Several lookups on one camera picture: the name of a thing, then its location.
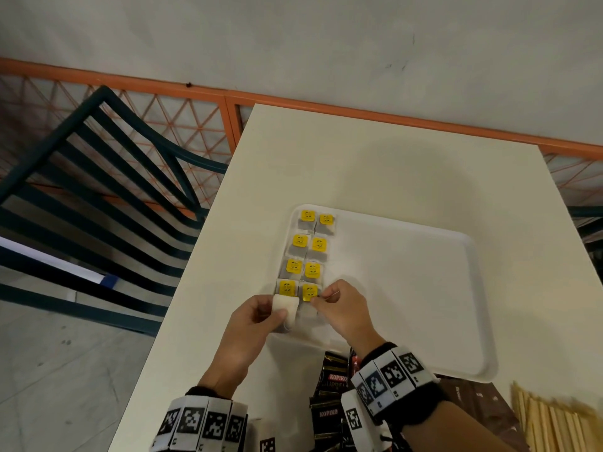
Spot person's right hand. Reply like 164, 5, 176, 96
310, 279, 387, 359

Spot person's left hand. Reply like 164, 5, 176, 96
213, 294, 288, 372

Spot white tea bag pouch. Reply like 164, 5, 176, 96
272, 295, 301, 333

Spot person's left forearm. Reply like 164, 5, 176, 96
198, 358, 253, 401

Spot person's right forearm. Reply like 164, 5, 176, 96
404, 399, 520, 452

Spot rows of yellow-tagged tea bags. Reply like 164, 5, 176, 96
275, 210, 339, 321

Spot white plastic tray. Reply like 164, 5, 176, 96
274, 204, 499, 384

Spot stack of black coffee sachets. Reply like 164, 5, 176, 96
308, 350, 361, 452

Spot right wrist marker band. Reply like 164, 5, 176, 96
340, 342, 449, 452

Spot wrist marker band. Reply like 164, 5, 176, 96
150, 387, 249, 452
340, 342, 449, 452

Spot white block with marker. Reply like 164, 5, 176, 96
246, 418, 280, 452

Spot left wrist marker band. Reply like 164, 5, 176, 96
150, 387, 249, 452

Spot pile of brown sachets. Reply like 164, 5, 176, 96
440, 375, 531, 452

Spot dark green slatted chair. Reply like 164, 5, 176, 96
0, 85, 230, 337

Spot orange lattice fence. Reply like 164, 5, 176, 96
0, 57, 603, 221

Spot white board with blue corner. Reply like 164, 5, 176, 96
0, 236, 119, 288

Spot pile of wooden stirrers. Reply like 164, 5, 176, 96
511, 381, 603, 452

